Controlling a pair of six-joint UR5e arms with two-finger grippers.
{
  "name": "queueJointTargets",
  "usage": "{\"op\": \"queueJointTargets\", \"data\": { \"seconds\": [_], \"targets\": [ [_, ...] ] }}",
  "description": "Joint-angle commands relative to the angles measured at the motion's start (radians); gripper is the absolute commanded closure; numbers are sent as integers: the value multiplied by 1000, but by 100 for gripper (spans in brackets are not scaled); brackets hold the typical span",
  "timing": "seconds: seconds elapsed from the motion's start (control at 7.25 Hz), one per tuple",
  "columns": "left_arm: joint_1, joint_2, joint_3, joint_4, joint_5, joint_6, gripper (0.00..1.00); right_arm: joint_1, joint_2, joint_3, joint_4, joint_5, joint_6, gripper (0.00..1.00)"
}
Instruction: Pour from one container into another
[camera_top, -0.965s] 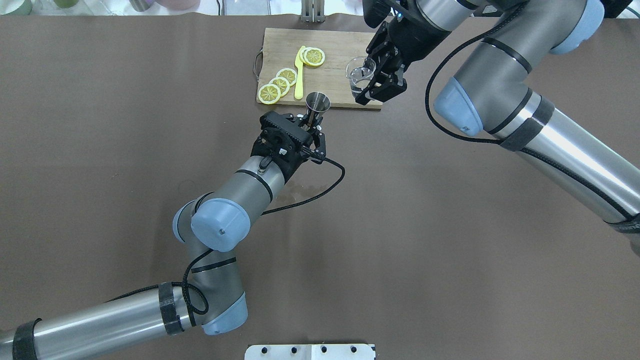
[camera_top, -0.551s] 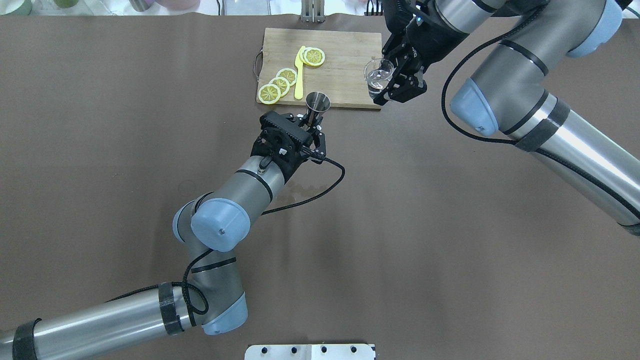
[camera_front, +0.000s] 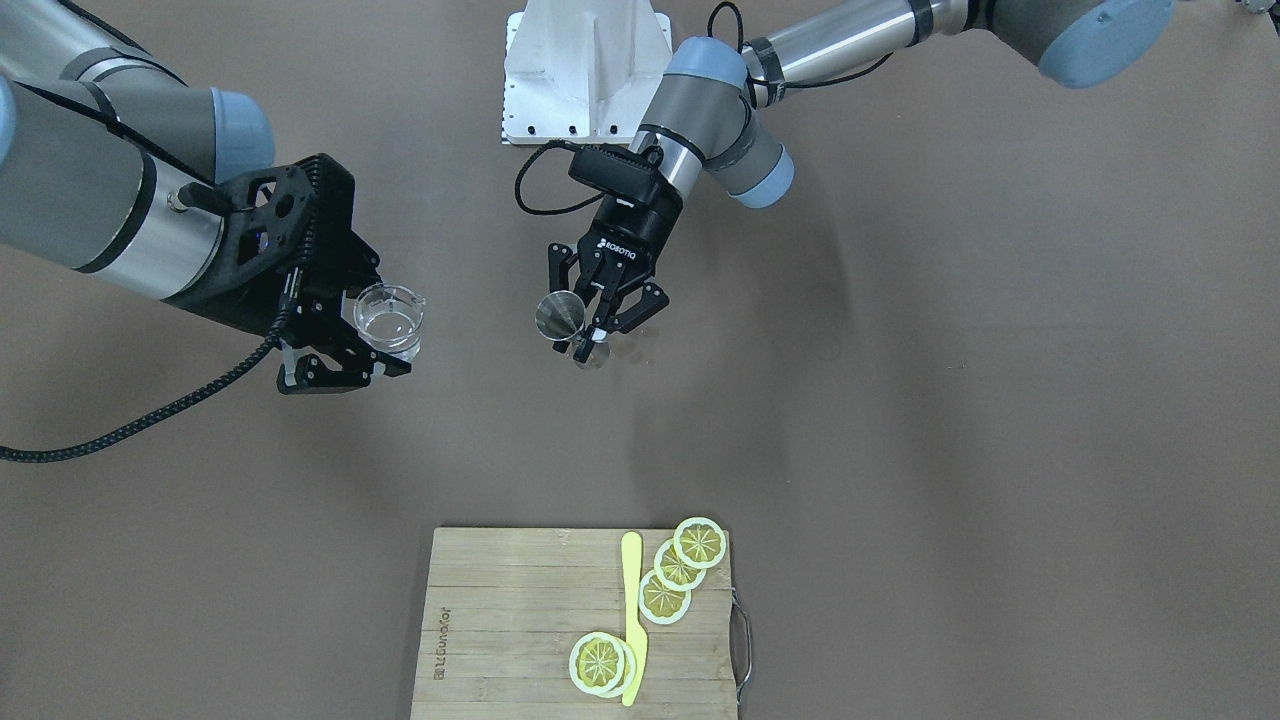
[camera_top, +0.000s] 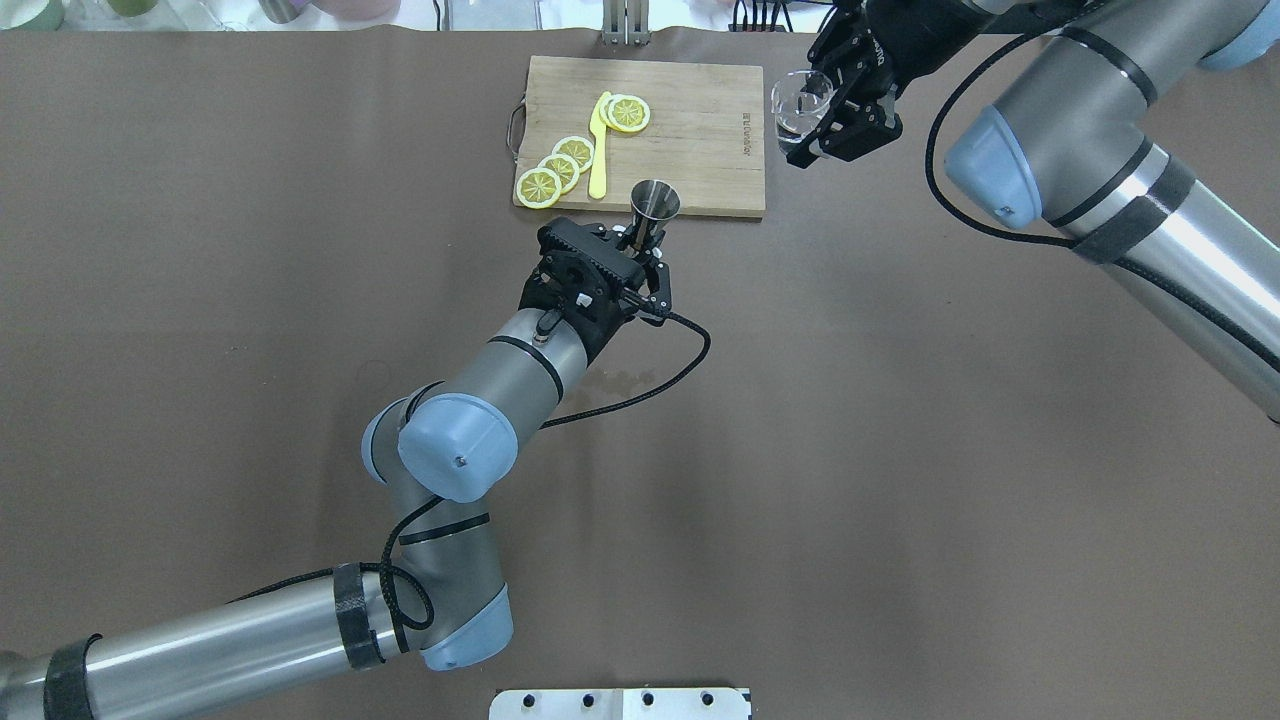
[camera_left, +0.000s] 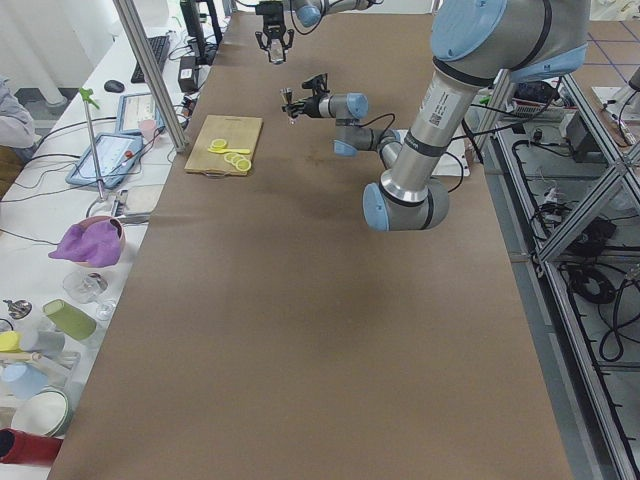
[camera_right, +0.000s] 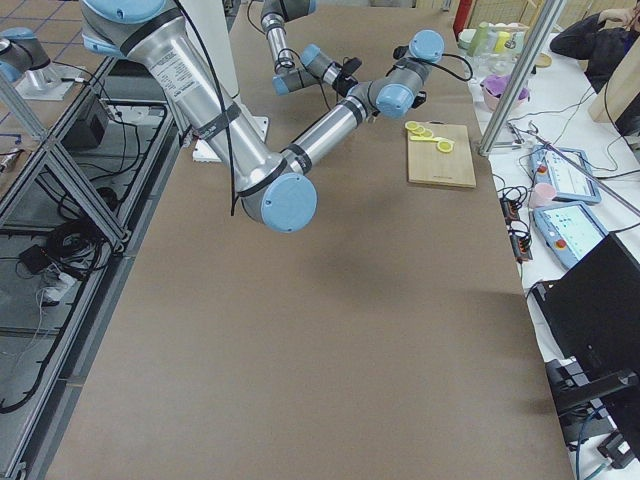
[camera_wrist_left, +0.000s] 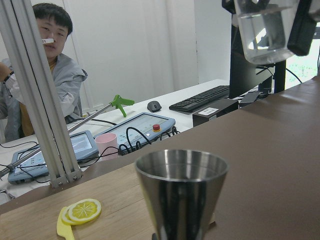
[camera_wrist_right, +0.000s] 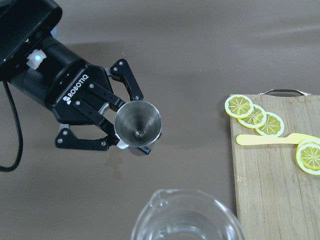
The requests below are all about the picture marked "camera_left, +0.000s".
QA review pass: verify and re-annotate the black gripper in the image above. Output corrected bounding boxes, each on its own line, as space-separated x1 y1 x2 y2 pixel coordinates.
281 96 321 118
255 1 295 51

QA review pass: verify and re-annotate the steel jigger measuring cup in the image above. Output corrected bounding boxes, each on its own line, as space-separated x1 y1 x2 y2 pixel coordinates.
280 87 298 125

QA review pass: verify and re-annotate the clear glass cup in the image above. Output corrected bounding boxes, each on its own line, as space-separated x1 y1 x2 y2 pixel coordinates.
267 40 286 65

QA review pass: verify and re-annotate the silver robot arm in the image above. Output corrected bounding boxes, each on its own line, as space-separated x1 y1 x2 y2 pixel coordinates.
281 1 591 231
254 1 383 52

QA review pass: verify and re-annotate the pink plastic cup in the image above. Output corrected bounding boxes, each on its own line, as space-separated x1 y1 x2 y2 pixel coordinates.
138 119 156 142

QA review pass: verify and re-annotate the green plastic cup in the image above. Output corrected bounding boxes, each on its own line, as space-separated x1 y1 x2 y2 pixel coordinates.
42 299 97 341

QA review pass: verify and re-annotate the light blue cup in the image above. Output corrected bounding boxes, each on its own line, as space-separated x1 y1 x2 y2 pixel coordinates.
1 362 49 400

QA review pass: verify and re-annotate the red cup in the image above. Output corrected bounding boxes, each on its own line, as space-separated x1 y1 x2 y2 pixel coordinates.
1 428 63 466

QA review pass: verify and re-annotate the yellow plastic knife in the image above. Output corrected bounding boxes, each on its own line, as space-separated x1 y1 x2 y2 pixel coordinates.
207 147 251 155

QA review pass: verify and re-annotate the lemon slice stack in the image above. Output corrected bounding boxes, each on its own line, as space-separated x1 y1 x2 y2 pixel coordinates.
224 152 252 173

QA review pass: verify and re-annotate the lemon slice near knife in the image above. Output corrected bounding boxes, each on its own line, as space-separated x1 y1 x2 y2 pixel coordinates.
208 138 228 152

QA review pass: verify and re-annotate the black power adapter box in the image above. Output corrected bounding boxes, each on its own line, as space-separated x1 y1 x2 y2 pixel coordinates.
178 56 199 93

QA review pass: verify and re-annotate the black keyboard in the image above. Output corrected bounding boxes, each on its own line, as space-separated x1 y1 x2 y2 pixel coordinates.
130 35 172 84

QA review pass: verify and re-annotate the far blue teach pendant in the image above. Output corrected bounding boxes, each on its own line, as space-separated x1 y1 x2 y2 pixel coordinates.
116 93 164 135

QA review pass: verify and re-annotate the blue teach pendant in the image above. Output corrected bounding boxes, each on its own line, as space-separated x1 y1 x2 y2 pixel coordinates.
66 133 143 190
116 93 164 135

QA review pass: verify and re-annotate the black computer mouse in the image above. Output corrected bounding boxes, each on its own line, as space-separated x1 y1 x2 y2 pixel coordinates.
103 80 125 93

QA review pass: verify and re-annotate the near blue teach pendant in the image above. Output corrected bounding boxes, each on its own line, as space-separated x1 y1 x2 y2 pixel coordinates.
66 133 143 190

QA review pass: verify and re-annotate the pink bowl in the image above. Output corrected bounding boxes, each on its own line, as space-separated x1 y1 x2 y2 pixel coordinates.
75 216 126 267

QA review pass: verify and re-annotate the purple cloth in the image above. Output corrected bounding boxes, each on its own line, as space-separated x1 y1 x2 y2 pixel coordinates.
48 220 121 267

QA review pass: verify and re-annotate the seated person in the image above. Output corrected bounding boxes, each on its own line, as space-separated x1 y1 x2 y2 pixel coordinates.
1 76 36 149

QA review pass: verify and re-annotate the clear wine glass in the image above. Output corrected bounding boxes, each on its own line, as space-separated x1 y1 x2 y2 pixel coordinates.
62 271 116 322

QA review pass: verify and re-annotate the white green rimmed bowl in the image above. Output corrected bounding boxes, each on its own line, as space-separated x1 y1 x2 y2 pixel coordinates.
11 389 73 437

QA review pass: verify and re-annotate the aluminium frame post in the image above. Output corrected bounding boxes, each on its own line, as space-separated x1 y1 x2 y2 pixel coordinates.
113 0 187 153

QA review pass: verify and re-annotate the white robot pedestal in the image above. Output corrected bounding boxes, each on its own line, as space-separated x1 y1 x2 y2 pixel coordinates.
433 137 470 178

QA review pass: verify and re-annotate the green handled reacher grabber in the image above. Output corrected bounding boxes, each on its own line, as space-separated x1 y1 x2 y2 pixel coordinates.
78 88 107 202

